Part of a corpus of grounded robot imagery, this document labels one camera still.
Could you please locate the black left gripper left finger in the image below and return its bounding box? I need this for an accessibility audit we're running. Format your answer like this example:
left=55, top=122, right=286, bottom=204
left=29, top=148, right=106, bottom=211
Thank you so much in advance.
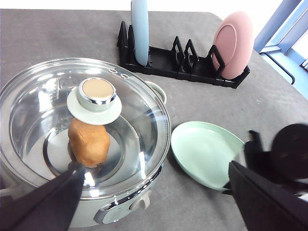
left=0, top=166, right=85, bottom=231

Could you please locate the glass lid with green knob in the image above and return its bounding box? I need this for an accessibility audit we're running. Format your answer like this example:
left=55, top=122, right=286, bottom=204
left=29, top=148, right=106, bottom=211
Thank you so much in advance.
left=0, top=57, right=172, bottom=199

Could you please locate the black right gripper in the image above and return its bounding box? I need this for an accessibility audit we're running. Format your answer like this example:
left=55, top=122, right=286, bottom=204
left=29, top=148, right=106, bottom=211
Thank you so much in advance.
left=244, top=124, right=308, bottom=187

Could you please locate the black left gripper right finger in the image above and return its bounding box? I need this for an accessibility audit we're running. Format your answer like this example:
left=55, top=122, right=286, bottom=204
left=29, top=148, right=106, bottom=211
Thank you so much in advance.
left=229, top=161, right=308, bottom=231

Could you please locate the black dish rack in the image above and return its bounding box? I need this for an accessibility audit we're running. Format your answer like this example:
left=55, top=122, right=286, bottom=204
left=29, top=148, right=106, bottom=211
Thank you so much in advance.
left=117, top=21, right=250, bottom=89

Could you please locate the pink plate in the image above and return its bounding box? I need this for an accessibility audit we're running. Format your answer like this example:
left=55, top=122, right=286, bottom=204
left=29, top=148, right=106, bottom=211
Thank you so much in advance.
left=212, top=12, right=255, bottom=79

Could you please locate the green plate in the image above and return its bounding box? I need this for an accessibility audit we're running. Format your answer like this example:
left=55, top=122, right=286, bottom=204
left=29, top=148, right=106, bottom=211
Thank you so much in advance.
left=171, top=121, right=245, bottom=191

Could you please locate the blue window frame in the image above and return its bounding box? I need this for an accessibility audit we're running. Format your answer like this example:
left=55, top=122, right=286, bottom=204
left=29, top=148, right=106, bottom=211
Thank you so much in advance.
left=254, top=0, right=308, bottom=98

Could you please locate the blue plate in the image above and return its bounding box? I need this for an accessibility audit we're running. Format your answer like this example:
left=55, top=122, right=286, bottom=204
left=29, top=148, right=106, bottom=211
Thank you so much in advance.
left=131, top=0, right=149, bottom=66

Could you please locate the green electric steamer pot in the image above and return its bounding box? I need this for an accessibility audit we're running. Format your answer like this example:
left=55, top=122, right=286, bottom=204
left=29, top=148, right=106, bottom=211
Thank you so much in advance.
left=0, top=57, right=171, bottom=227

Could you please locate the brown potato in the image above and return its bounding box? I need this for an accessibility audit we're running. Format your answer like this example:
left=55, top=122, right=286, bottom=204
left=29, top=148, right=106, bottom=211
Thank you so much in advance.
left=68, top=118, right=110, bottom=168

